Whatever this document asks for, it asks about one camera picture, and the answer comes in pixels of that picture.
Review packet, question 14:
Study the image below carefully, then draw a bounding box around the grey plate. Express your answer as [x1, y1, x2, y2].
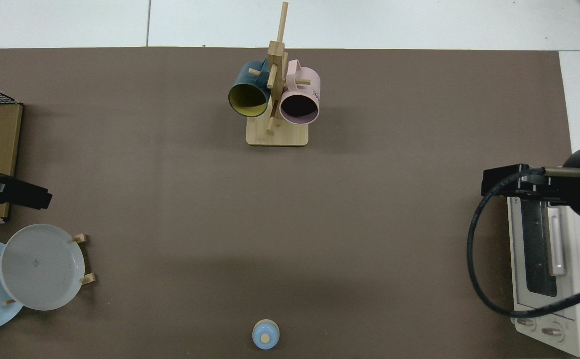
[0, 224, 85, 311]

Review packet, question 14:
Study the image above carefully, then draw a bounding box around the wooden plate rack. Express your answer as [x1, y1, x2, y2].
[0, 233, 96, 306]

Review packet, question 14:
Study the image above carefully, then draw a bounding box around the brown table cloth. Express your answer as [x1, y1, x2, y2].
[0, 47, 573, 359]

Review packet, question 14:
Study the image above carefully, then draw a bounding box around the dark teal cup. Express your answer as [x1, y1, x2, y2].
[228, 59, 272, 118]

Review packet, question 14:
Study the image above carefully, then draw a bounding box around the wooden cup stand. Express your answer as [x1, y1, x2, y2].
[246, 1, 309, 147]

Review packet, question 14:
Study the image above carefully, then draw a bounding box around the pink cup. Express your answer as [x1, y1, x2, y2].
[279, 59, 321, 125]

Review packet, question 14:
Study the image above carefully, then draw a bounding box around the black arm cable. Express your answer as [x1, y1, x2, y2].
[467, 168, 580, 319]

